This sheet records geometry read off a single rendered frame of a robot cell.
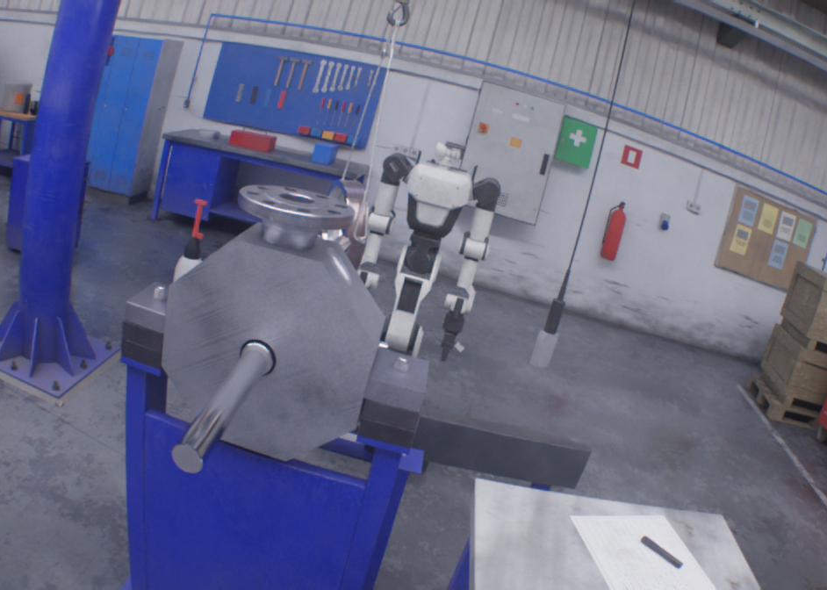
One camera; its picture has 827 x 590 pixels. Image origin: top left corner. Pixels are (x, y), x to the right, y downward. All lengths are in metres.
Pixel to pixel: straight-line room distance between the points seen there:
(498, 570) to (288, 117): 5.86
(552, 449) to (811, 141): 6.14
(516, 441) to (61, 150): 2.37
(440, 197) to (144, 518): 1.96
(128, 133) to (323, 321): 5.75
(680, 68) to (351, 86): 3.34
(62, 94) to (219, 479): 2.07
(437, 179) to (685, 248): 4.34
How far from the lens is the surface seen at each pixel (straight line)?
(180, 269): 4.25
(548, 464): 2.00
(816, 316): 5.91
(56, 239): 3.34
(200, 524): 1.84
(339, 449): 1.79
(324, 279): 1.40
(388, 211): 3.19
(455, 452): 1.96
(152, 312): 1.57
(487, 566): 1.38
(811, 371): 6.08
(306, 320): 1.43
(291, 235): 1.43
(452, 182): 3.07
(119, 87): 7.11
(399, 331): 3.16
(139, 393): 1.70
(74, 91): 3.19
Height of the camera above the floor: 1.70
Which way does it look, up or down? 16 degrees down
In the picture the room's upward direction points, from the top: 15 degrees clockwise
